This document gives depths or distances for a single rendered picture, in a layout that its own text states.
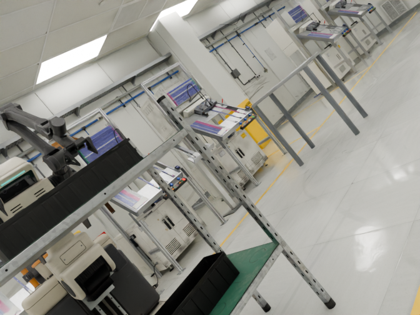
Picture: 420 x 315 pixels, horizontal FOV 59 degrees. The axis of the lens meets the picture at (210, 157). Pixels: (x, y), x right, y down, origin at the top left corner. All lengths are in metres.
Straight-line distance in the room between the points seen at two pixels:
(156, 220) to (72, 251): 2.18
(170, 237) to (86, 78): 3.37
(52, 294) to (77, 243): 0.34
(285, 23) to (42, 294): 6.43
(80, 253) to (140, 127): 4.53
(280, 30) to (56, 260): 6.49
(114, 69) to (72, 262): 5.10
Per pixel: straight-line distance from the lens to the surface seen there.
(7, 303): 3.43
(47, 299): 2.18
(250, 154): 5.02
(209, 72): 6.94
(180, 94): 5.02
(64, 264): 1.95
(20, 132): 2.10
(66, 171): 2.02
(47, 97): 6.15
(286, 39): 7.66
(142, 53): 7.17
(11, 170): 1.95
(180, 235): 4.13
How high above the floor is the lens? 0.88
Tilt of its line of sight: 3 degrees down
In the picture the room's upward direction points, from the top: 40 degrees counter-clockwise
